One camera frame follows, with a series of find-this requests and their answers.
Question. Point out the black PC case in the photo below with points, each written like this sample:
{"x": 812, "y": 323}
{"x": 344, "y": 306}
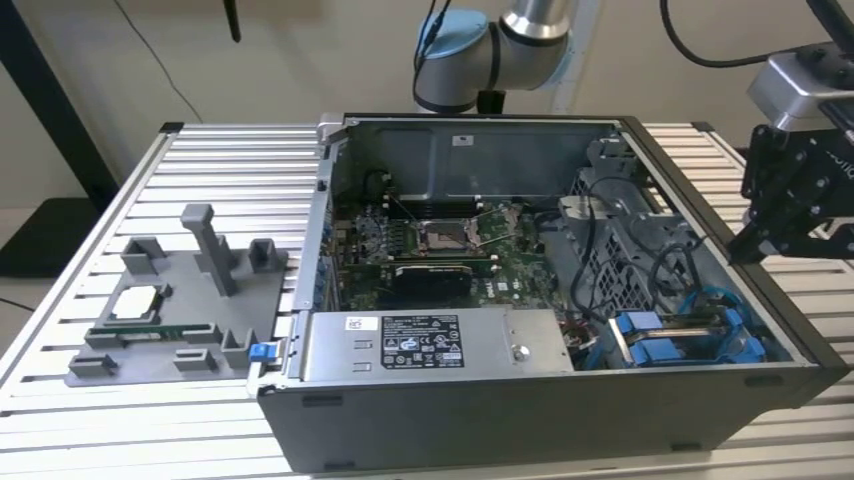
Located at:
{"x": 500, "y": 425}

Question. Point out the green motherboard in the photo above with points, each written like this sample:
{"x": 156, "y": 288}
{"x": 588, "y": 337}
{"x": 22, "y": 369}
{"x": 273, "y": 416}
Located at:
{"x": 527, "y": 290}

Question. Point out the black graphics card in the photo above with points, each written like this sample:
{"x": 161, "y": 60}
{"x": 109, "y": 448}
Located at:
{"x": 433, "y": 280}

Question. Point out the silver power supply unit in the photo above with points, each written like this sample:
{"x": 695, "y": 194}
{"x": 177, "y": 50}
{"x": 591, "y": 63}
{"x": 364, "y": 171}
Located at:
{"x": 333, "y": 345}

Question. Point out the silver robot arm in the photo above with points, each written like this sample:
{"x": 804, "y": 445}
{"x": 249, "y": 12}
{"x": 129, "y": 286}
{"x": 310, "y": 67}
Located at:
{"x": 460, "y": 60}

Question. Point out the CPU socket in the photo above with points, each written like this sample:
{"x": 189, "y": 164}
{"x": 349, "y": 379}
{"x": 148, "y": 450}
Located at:
{"x": 445, "y": 236}

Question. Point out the black flat pad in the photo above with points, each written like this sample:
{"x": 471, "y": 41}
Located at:
{"x": 46, "y": 235}

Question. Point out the green RAM stick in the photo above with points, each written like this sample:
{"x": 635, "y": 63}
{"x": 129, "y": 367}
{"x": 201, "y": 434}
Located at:
{"x": 166, "y": 331}

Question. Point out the metal disk bay cage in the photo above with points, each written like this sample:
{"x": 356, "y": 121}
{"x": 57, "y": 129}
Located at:
{"x": 620, "y": 280}

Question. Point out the blue case latch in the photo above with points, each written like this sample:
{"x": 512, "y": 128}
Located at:
{"x": 261, "y": 352}

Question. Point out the silver CPU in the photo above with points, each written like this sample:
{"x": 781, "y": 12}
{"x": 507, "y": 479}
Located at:
{"x": 136, "y": 303}

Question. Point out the black RAM slot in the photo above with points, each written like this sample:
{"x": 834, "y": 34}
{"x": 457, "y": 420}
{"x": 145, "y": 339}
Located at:
{"x": 433, "y": 214}
{"x": 433, "y": 199}
{"x": 433, "y": 209}
{"x": 433, "y": 204}

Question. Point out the hard disk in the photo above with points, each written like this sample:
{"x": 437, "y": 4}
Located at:
{"x": 653, "y": 350}

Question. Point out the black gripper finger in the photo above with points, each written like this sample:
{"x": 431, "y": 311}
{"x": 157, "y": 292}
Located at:
{"x": 830, "y": 240}
{"x": 760, "y": 245}

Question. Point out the grey parts rack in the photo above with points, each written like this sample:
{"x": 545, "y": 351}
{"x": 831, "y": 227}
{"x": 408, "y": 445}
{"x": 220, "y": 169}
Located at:
{"x": 206, "y": 310}

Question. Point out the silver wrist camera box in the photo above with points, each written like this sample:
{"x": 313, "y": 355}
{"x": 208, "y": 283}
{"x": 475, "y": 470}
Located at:
{"x": 787, "y": 95}

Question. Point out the black monitor stand pole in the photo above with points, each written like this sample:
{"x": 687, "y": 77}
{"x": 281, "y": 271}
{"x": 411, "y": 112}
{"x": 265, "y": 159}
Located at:
{"x": 46, "y": 100}

